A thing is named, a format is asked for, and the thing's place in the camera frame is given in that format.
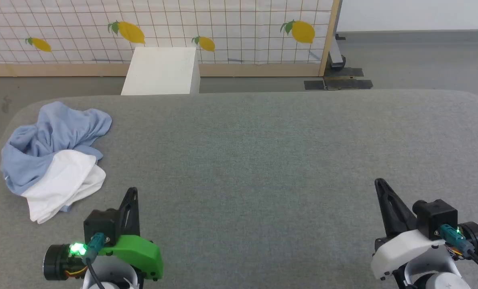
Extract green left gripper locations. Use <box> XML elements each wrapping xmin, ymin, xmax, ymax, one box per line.
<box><xmin>43</xmin><ymin>187</ymin><xmax>164</xmax><ymax>281</ymax></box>

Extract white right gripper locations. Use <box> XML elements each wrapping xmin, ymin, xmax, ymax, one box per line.
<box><xmin>370</xmin><ymin>179</ymin><xmax>478</xmax><ymax>281</ymax></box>

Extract light blue and white shirt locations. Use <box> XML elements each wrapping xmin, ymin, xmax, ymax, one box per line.
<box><xmin>0</xmin><ymin>101</ymin><xmax>113</xmax><ymax>224</ymax></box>

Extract black floor tape patches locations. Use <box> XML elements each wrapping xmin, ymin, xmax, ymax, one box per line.
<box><xmin>304</xmin><ymin>67</ymin><xmax>374</xmax><ymax>91</ymax></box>

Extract white rectangular box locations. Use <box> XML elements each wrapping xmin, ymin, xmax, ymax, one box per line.
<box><xmin>120</xmin><ymin>47</ymin><xmax>201</xmax><ymax>96</ymax></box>

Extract grey partition foot with caster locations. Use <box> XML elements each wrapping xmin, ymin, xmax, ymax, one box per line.
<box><xmin>329</xmin><ymin>34</ymin><xmax>347</xmax><ymax>69</ymax></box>

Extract lemon print wooden partition screen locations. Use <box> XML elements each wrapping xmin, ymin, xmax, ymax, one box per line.
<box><xmin>0</xmin><ymin>0</ymin><xmax>341</xmax><ymax>77</ymax></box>

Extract black left cable teal plug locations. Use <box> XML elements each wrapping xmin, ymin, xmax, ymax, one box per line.
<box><xmin>84</xmin><ymin>232</ymin><xmax>108</xmax><ymax>289</ymax></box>

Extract black cable teal plug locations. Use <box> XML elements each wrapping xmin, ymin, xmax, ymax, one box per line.
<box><xmin>439</xmin><ymin>224</ymin><xmax>478</xmax><ymax>284</ymax></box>
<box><xmin>84</xmin><ymin>232</ymin><xmax>108</xmax><ymax>289</ymax></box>

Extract black right cable teal plug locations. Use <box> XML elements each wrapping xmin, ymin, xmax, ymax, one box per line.
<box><xmin>439</xmin><ymin>224</ymin><xmax>478</xmax><ymax>284</ymax></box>

